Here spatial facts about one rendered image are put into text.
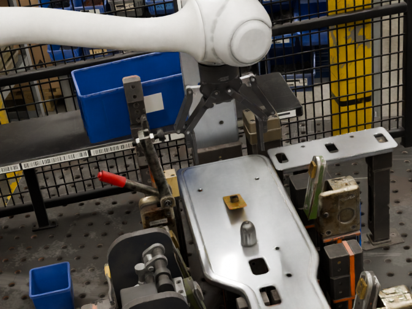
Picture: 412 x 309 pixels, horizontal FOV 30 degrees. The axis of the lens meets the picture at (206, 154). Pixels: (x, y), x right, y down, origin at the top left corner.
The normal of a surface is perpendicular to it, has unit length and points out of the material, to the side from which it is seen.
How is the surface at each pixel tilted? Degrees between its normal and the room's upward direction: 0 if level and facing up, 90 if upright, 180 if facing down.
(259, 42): 91
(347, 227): 90
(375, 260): 0
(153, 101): 90
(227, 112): 90
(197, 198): 0
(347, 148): 0
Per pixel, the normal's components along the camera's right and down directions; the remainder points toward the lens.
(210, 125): 0.18, 0.49
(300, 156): -0.11, -0.85
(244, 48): 0.42, 0.44
